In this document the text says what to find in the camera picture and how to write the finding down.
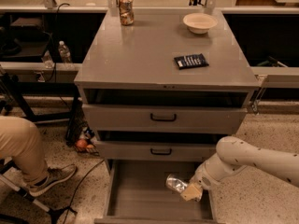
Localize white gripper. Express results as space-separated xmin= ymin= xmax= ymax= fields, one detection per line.
xmin=180 ymin=153 xmax=237 ymax=202

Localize silver redbull can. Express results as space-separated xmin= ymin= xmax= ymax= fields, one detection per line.
xmin=165 ymin=175 xmax=188 ymax=193

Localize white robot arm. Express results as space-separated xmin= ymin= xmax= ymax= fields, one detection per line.
xmin=181 ymin=136 xmax=299 ymax=201

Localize grey open bottom drawer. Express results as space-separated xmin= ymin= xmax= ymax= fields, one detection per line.
xmin=94 ymin=161 xmax=219 ymax=224

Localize grey middle drawer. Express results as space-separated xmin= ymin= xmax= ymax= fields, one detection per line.
xmin=95 ymin=141 xmax=216 ymax=162

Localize grey metal drawer cabinet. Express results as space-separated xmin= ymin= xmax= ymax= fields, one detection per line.
xmin=74 ymin=8 xmax=262 ymax=179

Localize grey top drawer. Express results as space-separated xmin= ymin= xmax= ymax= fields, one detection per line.
xmin=82 ymin=105 xmax=247 ymax=134

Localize crushed gold soda can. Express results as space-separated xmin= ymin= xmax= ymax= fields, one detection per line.
xmin=119 ymin=0 xmax=134 ymax=25

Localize basket of fruit toys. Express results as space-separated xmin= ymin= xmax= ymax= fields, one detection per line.
xmin=75 ymin=127 xmax=98 ymax=156

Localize dark blue snack packet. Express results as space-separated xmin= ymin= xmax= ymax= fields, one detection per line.
xmin=174 ymin=53 xmax=208 ymax=70

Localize grey sneaker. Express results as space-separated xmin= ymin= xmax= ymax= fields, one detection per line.
xmin=28 ymin=164 xmax=77 ymax=197

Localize white paper bowl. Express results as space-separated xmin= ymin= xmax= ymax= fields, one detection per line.
xmin=183 ymin=13 xmax=218 ymax=35

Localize person leg khaki trousers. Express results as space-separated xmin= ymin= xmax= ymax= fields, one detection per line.
xmin=0 ymin=116 xmax=49 ymax=186

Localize black tripod stand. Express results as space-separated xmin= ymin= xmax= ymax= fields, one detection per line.
xmin=0 ymin=160 xmax=77 ymax=224

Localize clear plastic water bottle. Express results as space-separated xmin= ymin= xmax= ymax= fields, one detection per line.
xmin=58 ymin=41 xmax=72 ymax=63

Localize black floor cable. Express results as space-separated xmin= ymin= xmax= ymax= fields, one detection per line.
xmin=62 ymin=159 xmax=106 ymax=224

